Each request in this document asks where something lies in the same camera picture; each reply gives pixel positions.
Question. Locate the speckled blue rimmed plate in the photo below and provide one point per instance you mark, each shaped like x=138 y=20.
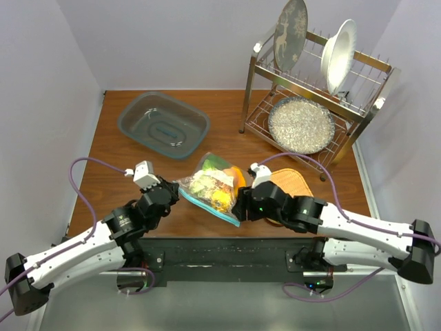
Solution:
x=301 y=126

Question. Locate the orange fake fruit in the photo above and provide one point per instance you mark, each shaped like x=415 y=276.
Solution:
x=239 y=179

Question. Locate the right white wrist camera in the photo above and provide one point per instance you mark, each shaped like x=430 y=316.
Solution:
x=259 y=174

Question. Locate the woven bamboo tray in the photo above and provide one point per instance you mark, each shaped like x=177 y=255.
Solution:
x=291 y=182

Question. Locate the clear zip top bag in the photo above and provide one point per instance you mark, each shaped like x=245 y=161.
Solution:
x=206 y=204

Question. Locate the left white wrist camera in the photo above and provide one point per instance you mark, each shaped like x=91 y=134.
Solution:
x=144 y=176

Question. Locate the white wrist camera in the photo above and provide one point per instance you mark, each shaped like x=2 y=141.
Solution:
x=144 y=176
x=259 y=174

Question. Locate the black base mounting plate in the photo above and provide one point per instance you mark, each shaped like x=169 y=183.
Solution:
x=265 y=260

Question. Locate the white fake cauliflower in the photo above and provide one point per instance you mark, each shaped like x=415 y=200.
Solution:
x=204 y=183

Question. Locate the white bowl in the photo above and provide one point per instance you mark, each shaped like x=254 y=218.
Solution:
x=337 y=56

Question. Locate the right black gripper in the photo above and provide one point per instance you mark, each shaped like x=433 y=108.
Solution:
x=242 y=204

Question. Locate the metal dish rack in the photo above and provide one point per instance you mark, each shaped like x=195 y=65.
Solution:
x=367 y=86

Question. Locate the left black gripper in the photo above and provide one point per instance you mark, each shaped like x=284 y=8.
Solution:
x=174 y=187

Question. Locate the aluminium frame rail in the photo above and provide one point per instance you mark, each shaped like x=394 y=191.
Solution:
x=38 y=320

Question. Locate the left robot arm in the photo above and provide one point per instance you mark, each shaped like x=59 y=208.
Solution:
x=110 y=244

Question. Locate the yellow fake bell pepper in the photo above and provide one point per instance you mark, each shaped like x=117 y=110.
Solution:
x=222 y=201

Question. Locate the green fake vegetable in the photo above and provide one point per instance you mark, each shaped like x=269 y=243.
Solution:
x=214 y=162

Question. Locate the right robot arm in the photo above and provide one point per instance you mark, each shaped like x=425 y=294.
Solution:
x=345 y=237

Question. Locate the grey reindeer plate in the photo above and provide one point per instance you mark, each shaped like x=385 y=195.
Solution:
x=290 y=35

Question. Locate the clear glass container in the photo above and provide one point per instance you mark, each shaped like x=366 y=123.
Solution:
x=164 y=124

